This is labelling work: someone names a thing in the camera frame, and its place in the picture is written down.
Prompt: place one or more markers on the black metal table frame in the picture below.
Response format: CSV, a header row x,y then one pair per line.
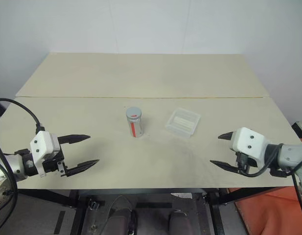
x,y
214,210

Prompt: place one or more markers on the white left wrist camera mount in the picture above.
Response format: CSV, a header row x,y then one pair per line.
x,y
41,144

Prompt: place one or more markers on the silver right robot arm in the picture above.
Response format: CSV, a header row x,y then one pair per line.
x,y
290,154

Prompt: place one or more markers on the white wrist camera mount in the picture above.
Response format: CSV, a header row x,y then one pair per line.
x,y
41,144
247,143

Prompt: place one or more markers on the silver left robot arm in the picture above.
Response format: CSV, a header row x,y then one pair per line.
x,y
15,166

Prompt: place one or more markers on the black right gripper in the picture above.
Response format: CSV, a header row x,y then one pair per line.
x,y
242,161

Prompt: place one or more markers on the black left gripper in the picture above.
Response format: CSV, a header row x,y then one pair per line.
x,y
51,165

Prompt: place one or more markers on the orange cushion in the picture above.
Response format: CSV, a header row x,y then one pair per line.
x,y
268,213

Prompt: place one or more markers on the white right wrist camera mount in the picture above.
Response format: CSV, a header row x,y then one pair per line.
x,y
247,143

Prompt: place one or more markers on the grey bottle cap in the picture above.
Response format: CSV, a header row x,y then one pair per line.
x,y
133,113

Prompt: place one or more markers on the clear plastic jar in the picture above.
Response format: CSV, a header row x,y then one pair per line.
x,y
136,128

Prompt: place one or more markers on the clear plastic tray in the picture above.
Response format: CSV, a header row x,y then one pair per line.
x,y
182,123

